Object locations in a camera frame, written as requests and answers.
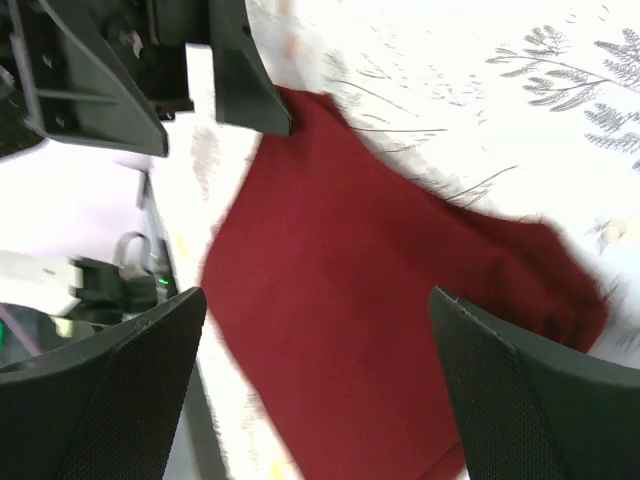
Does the floral table mat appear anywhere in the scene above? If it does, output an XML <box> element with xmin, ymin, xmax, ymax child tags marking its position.
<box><xmin>151</xmin><ymin>1</ymin><xmax>639</xmax><ymax>479</ymax></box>

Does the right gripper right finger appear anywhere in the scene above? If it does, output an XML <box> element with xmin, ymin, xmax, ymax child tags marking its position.
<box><xmin>429</xmin><ymin>287</ymin><xmax>639</xmax><ymax>480</ymax></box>

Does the dark red t shirt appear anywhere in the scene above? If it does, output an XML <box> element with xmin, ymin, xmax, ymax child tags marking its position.
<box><xmin>202</xmin><ymin>89</ymin><xmax>608</xmax><ymax>480</ymax></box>

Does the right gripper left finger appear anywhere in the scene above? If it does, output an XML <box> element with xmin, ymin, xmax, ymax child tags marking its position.
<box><xmin>1</xmin><ymin>287</ymin><xmax>207</xmax><ymax>480</ymax></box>

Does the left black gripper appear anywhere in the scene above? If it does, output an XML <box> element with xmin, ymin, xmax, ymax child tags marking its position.
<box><xmin>1</xmin><ymin>0</ymin><xmax>292</xmax><ymax>156</ymax></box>

